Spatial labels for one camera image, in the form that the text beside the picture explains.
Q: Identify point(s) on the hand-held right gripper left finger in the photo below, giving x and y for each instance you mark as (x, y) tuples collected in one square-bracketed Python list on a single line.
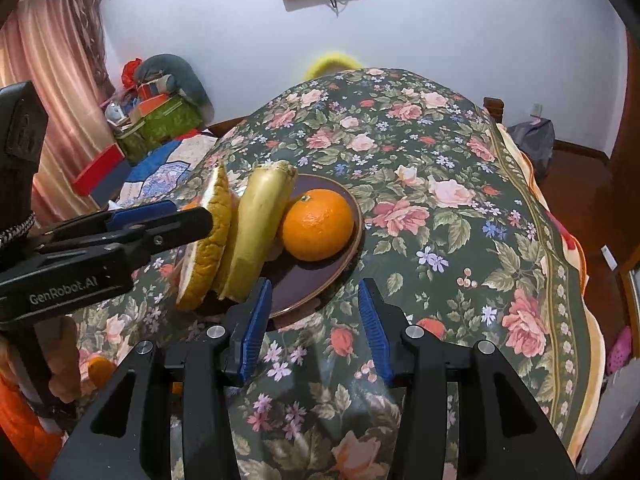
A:
[(255, 320)]

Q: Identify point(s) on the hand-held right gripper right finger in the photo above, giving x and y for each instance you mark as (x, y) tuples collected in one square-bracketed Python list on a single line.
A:
[(372, 320)]

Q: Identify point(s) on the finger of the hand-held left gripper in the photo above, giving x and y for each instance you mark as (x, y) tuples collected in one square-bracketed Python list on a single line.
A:
[(170, 232), (142, 212)]

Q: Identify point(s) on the pomelo piece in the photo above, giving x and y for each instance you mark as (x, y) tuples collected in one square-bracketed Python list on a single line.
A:
[(207, 260)]

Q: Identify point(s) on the purple plate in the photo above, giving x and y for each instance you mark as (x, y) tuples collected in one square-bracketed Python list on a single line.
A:
[(300, 285)]

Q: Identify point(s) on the yellow sugarcane stick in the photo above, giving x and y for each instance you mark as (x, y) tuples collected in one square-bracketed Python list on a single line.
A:
[(262, 210)]

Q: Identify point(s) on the person's left hand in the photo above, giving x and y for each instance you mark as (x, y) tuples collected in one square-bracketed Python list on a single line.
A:
[(65, 360)]

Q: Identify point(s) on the blue patterned quilt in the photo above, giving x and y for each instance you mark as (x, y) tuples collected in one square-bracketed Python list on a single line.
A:
[(170, 165)]

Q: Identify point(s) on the red box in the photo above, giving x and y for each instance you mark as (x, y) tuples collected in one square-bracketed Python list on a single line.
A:
[(100, 172)]

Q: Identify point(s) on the orange box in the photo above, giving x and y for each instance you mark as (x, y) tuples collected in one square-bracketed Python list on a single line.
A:
[(152, 105)]

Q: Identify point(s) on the red plastic bag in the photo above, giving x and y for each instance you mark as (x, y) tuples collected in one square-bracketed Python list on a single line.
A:
[(131, 72)]

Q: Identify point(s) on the floral blanket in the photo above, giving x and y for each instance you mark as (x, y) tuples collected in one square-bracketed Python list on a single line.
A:
[(425, 185)]

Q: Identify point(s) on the pink curtain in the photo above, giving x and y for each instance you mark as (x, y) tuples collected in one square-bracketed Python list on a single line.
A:
[(55, 85)]

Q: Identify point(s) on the brown sheer curtain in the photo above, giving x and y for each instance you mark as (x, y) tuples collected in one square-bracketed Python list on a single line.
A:
[(87, 15)]

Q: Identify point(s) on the grey backpack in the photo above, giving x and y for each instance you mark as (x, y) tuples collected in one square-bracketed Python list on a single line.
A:
[(532, 147)]

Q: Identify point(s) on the small white box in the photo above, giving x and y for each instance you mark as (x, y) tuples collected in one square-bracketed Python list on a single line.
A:
[(608, 257)]

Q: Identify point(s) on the pink slipper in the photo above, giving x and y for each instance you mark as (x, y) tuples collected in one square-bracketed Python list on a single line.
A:
[(619, 350)]

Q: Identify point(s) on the white wall outlet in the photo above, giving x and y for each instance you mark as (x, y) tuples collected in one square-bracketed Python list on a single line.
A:
[(536, 109)]

